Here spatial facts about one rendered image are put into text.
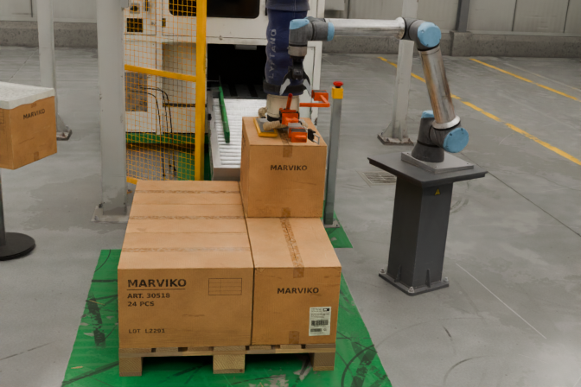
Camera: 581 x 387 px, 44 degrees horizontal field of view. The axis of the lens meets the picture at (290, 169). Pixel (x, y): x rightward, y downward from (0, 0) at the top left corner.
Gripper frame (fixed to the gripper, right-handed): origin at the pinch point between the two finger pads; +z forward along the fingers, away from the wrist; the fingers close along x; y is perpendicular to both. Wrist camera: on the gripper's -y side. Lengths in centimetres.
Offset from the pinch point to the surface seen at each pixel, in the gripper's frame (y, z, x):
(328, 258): -41, 67, -14
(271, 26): 36.3, -29.3, 9.6
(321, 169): 9.9, 40.3, -16.9
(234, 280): -50, 74, 30
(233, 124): 205, 67, 20
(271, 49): 36.2, -17.2, 9.5
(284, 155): 9.6, 32.6, 3.0
